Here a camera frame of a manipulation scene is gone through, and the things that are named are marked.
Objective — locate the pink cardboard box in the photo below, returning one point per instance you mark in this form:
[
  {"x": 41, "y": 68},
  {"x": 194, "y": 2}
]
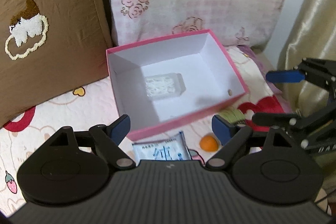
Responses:
[{"x": 211, "y": 78}]

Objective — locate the green yarn ball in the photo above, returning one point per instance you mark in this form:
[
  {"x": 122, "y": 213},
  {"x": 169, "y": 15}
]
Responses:
[{"x": 232, "y": 115}]

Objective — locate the brown embroidered cushion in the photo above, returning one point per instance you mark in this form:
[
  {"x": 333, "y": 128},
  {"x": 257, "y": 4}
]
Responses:
[{"x": 49, "y": 47}]

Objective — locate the blue wet wipes pack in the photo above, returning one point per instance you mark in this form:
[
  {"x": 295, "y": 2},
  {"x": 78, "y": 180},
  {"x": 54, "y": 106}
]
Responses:
[{"x": 171, "y": 149}]

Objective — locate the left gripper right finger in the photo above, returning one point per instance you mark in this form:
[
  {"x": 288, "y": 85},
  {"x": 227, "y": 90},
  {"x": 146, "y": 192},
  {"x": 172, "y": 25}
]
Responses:
[{"x": 266, "y": 166}]

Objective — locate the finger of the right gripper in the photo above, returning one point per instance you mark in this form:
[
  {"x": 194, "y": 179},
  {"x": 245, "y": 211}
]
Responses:
[
  {"x": 318, "y": 72},
  {"x": 275, "y": 119}
]

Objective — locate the beige satin curtain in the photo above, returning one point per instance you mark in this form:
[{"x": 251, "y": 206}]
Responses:
[{"x": 313, "y": 36}]

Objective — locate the clear plastic swab box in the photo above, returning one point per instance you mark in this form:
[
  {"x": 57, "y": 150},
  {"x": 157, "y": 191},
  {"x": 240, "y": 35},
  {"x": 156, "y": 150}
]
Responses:
[{"x": 160, "y": 87}]

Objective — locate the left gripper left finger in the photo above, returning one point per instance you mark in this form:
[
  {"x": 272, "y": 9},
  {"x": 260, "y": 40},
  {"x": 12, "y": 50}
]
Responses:
[{"x": 72, "y": 166}]

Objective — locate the small orange fruit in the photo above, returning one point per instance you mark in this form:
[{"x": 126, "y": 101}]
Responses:
[{"x": 209, "y": 144}]

